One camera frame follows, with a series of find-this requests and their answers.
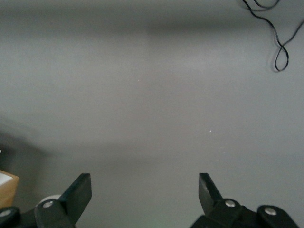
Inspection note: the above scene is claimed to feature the thin black cable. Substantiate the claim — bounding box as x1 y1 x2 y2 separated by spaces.
254 0 280 11
241 0 304 72

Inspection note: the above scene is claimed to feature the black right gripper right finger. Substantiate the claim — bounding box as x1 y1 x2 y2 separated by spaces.
190 173 262 228

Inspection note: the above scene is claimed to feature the dark grey table mat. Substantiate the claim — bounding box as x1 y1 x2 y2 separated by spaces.
0 0 304 228

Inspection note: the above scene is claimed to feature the white-fronted drawer with black handle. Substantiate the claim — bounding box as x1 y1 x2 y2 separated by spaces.
0 170 20 211

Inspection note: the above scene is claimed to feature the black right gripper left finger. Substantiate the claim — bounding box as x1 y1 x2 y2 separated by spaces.
35 173 92 228

